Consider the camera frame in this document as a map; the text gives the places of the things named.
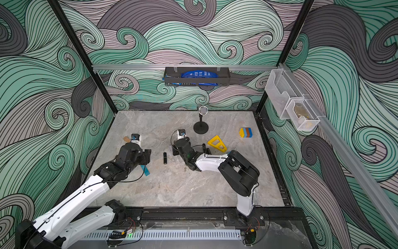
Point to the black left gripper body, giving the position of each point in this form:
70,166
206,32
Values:
144,156

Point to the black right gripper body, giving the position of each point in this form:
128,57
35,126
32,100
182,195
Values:
178,146

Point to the black lipstick silver band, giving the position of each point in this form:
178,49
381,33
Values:
165,158

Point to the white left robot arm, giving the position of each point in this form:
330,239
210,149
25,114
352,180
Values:
59,228

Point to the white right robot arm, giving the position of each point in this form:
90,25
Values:
239,172

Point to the teal wedge block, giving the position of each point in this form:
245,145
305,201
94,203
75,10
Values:
145,170

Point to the black microphone stand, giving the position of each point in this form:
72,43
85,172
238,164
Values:
200,127

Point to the multicolour toy brick stack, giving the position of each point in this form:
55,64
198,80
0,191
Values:
245,132

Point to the blue item in shelf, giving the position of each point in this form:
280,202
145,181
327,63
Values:
199,74

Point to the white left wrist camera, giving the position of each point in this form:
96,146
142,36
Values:
135,138

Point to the yellow triangular plastic frame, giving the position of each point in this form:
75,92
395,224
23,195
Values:
217,143

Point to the dark metal wall shelf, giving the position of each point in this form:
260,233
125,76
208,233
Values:
172,77

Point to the aluminium wall rail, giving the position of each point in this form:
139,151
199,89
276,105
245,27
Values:
157,67

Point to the white perforated cable tray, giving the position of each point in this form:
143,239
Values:
185,234

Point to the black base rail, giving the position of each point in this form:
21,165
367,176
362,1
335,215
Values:
229,216

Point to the small clear wall bin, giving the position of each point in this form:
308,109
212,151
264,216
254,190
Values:
301,115

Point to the black left corner post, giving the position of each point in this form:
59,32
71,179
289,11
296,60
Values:
66,25

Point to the black corner frame post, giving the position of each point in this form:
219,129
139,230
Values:
295,30

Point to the right side aluminium rail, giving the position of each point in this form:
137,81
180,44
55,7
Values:
376,194

